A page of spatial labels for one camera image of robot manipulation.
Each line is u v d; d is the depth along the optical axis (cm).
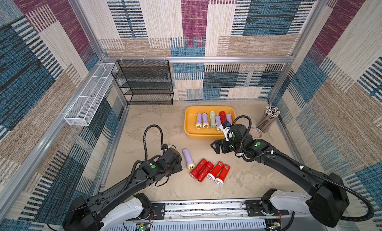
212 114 108
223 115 108
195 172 83
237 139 63
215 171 83
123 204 57
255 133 102
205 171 83
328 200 40
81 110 92
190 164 85
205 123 102
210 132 102
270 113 89
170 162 62
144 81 109
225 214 73
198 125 102
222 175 83
